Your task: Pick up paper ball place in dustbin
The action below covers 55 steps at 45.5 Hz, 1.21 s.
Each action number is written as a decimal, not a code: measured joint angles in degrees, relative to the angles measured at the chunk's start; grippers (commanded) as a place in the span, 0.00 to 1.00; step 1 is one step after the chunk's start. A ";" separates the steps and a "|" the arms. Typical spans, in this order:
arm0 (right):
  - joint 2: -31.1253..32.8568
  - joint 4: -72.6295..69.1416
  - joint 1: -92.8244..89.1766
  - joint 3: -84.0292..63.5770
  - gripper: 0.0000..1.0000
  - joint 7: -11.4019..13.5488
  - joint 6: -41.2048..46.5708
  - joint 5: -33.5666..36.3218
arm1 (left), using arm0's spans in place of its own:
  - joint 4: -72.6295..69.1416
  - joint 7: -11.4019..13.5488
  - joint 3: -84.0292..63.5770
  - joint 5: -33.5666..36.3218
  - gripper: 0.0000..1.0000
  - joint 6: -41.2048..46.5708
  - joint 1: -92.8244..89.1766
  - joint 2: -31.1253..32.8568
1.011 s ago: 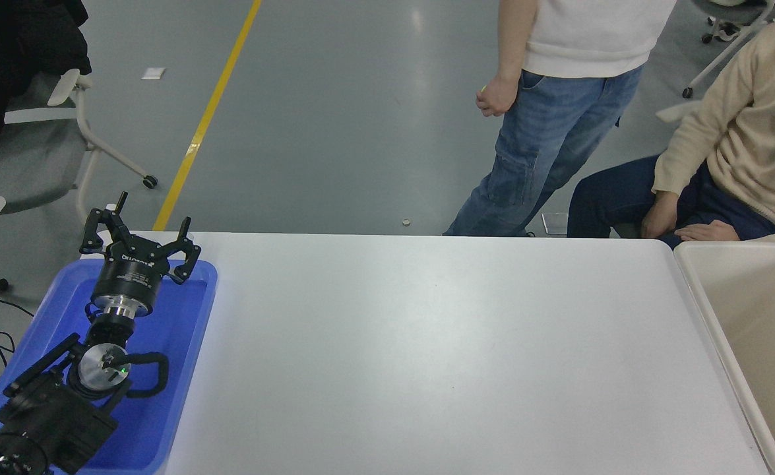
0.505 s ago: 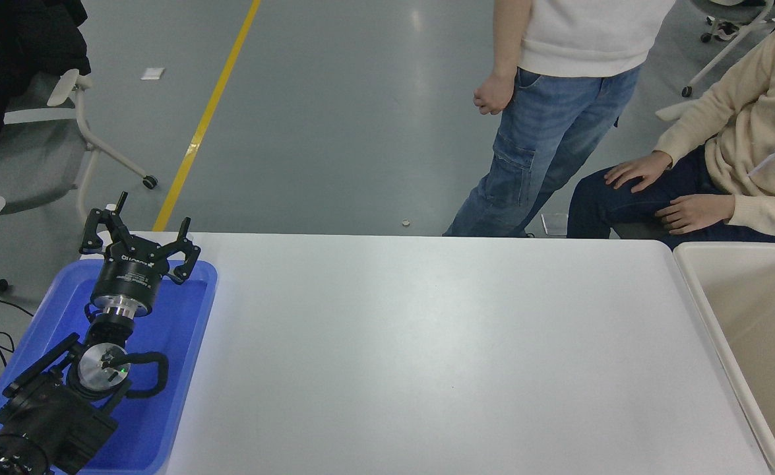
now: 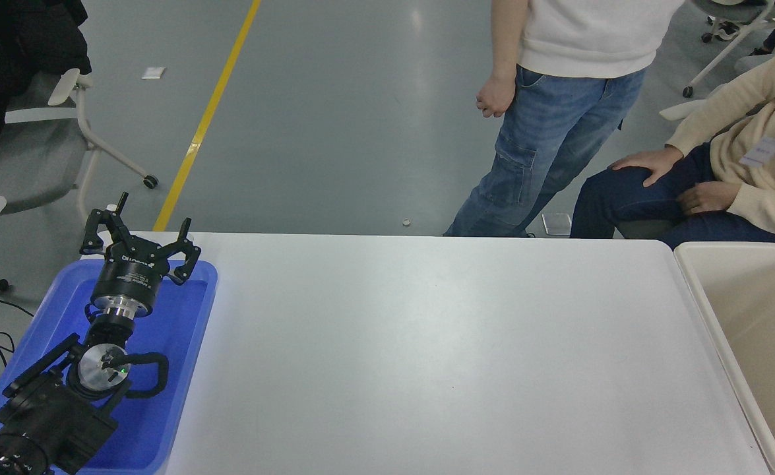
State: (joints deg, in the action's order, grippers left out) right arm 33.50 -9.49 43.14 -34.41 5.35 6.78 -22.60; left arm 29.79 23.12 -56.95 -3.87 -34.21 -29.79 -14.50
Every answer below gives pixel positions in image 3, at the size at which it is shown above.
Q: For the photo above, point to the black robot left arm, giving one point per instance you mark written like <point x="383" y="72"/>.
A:
<point x="51" y="415"/>

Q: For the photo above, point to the grey office chair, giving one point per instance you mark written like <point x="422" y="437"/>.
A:
<point x="24" y="171"/>

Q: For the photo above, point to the white wheeled office chair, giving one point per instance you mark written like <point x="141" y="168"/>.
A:
<point x="727" y="53"/>

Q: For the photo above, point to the person's left hand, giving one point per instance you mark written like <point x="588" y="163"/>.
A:
<point x="709" y="198"/>

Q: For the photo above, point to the white chair armrest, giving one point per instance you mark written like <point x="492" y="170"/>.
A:
<point x="681" y="109"/>

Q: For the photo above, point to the blue plastic tray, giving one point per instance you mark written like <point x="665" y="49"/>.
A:
<point x="176" y="330"/>

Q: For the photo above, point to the person's hand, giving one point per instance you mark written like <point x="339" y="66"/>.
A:
<point x="496" y="97"/>

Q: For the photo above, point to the person's forearm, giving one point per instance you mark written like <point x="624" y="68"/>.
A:
<point x="509" y="39"/>

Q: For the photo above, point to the black jacket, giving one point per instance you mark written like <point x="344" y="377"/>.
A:
<point x="11" y="59"/>

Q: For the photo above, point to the large pale bin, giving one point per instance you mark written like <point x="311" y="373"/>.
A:
<point x="756" y="316"/>

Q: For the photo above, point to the clear plastic piece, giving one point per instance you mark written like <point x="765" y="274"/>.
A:
<point x="557" y="224"/>

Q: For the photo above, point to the white paper scrap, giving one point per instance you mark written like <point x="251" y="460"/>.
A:
<point x="153" y="73"/>

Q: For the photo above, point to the person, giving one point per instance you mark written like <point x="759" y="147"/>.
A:
<point x="624" y="204"/>
<point x="558" y="119"/>

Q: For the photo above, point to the person's right hand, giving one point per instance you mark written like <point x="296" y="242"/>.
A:
<point x="651" y="163"/>

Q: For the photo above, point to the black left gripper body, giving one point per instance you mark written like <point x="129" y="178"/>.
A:
<point x="126" y="277"/>

